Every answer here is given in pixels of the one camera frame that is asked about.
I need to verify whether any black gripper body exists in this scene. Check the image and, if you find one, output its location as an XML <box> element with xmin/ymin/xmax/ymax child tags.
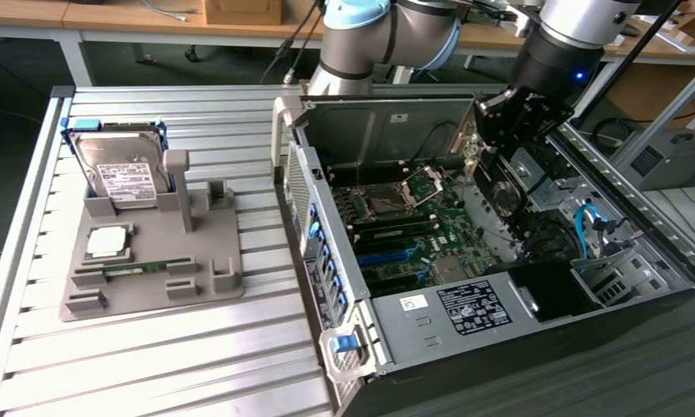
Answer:
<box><xmin>506</xmin><ymin>32</ymin><xmax>607</xmax><ymax>110</ymax></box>

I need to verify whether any graphics card with metal bracket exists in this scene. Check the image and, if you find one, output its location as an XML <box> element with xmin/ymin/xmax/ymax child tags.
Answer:
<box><xmin>450</xmin><ymin>93</ymin><xmax>530</xmax><ymax>232</ymax></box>

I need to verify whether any black slanted stand pole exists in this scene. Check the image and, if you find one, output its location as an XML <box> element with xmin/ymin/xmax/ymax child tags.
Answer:
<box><xmin>567</xmin><ymin>0</ymin><xmax>690</xmax><ymax>128</ymax></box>

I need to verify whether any metal disk bay cage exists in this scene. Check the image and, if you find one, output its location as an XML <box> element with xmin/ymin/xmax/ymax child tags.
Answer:
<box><xmin>500</xmin><ymin>142</ymin><xmax>564</xmax><ymax>218</ymax></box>

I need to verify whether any cluttered wooden desk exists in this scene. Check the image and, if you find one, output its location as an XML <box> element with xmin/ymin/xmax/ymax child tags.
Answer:
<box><xmin>456</xmin><ymin>0</ymin><xmax>695</xmax><ymax>125</ymax></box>

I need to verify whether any metal socket cover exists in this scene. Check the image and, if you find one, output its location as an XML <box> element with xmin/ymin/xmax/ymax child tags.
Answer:
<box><xmin>396</xmin><ymin>167</ymin><xmax>444</xmax><ymax>208</ymax></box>

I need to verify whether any grey computer tower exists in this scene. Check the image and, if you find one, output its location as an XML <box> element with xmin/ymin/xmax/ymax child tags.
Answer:
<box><xmin>611</xmin><ymin>125</ymin><xmax>695</xmax><ymax>192</ymax></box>

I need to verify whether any green motherboard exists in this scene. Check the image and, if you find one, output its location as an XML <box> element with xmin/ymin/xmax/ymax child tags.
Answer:
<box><xmin>329</xmin><ymin>167</ymin><xmax>499</xmax><ymax>296</ymax></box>

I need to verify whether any chipset heat sink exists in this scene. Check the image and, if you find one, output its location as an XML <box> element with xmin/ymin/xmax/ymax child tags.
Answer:
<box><xmin>434</xmin><ymin>259</ymin><xmax>471</xmax><ymax>284</ymax></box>

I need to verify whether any blue expansion slot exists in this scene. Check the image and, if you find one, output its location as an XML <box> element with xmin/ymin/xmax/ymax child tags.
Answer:
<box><xmin>357</xmin><ymin>249</ymin><xmax>419</xmax><ymax>268</ymax></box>

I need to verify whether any small grey disk bay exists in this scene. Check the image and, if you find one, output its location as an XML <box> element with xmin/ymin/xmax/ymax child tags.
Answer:
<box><xmin>570</xmin><ymin>250</ymin><xmax>663</xmax><ymax>306</ymax></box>

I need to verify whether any grey power supply with label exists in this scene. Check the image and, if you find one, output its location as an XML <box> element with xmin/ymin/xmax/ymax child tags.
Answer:
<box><xmin>370</xmin><ymin>271</ymin><xmax>543</xmax><ymax>367</ymax></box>

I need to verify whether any brown cardboard box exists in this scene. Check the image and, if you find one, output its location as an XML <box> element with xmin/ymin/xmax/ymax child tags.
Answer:
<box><xmin>203</xmin><ymin>0</ymin><xmax>285</xmax><ymax>26</ymax></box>

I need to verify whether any open black PC case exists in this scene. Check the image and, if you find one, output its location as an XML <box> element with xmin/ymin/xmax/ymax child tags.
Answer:
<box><xmin>269</xmin><ymin>84</ymin><xmax>695</xmax><ymax>417</ymax></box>

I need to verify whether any hard disk in blue carrier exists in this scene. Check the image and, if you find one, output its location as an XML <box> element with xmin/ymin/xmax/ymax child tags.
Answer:
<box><xmin>60</xmin><ymin>117</ymin><xmax>172</xmax><ymax>212</ymax></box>

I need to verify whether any green RAM stick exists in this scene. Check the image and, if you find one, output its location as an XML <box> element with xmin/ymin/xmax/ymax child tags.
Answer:
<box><xmin>101</xmin><ymin>259</ymin><xmax>192</xmax><ymax>275</ymax></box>

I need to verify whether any grey parts rack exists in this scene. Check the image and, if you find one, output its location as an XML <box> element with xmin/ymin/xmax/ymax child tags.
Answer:
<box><xmin>58</xmin><ymin>149</ymin><xmax>248</xmax><ymax>323</ymax></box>

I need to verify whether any silver CPU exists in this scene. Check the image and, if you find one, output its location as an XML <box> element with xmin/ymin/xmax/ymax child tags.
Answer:
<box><xmin>85</xmin><ymin>225</ymin><xmax>135</xmax><ymax>258</ymax></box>

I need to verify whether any aluminium profile frame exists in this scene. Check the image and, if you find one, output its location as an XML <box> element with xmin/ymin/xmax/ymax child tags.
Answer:
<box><xmin>642</xmin><ymin>72</ymin><xmax>695</xmax><ymax>144</ymax></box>

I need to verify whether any blue wire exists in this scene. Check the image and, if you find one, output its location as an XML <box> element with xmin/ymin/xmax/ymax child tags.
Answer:
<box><xmin>572</xmin><ymin>202</ymin><xmax>603</xmax><ymax>262</ymax></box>

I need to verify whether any black wire bundle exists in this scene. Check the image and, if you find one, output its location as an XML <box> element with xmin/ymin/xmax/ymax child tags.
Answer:
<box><xmin>515</xmin><ymin>212</ymin><xmax>580</xmax><ymax>262</ymax></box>

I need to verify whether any black hanging cable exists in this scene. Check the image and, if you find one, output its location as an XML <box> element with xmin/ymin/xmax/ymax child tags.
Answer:
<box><xmin>260</xmin><ymin>0</ymin><xmax>325</xmax><ymax>84</ymax></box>

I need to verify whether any white cable on desk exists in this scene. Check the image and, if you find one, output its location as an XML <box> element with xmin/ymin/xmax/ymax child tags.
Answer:
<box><xmin>140</xmin><ymin>0</ymin><xmax>203</xmax><ymax>22</ymax></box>

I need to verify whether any wooden desk with grey frame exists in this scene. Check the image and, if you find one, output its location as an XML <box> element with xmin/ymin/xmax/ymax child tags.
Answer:
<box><xmin>0</xmin><ymin>0</ymin><xmax>325</xmax><ymax>88</ymax></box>

